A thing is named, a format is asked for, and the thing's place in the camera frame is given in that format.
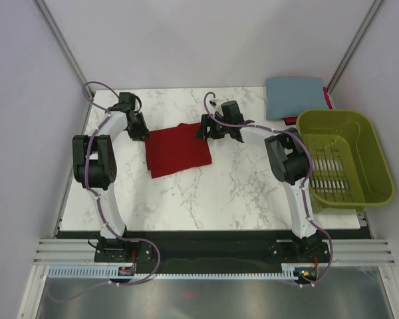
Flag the left aluminium frame post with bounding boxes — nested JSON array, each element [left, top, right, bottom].
[[33, 0, 87, 86]]

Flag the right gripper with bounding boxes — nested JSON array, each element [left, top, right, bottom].
[[194, 114, 230, 141]]

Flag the white slotted cable duct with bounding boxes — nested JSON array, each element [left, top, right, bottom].
[[48, 264, 320, 280]]

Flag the right aluminium frame post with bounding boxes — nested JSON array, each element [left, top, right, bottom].
[[327, 0, 386, 94]]

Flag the red t-shirt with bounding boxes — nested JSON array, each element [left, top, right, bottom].
[[145, 123, 212, 179]]

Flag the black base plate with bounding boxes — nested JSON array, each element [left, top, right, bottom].
[[94, 229, 332, 275]]

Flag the aluminium frame post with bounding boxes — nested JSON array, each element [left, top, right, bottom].
[[327, 0, 386, 94], [33, 0, 87, 86]]

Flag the olive green plastic basket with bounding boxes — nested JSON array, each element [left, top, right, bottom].
[[297, 110, 394, 212]]

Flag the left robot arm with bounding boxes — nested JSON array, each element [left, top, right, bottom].
[[72, 92, 149, 264]]

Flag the aluminium rail profile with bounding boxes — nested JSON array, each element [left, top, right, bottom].
[[33, 237, 97, 266]]

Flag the folded blue t-shirt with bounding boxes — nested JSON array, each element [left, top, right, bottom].
[[265, 76, 328, 121]]

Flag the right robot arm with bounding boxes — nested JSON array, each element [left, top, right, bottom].
[[195, 98, 323, 262]]

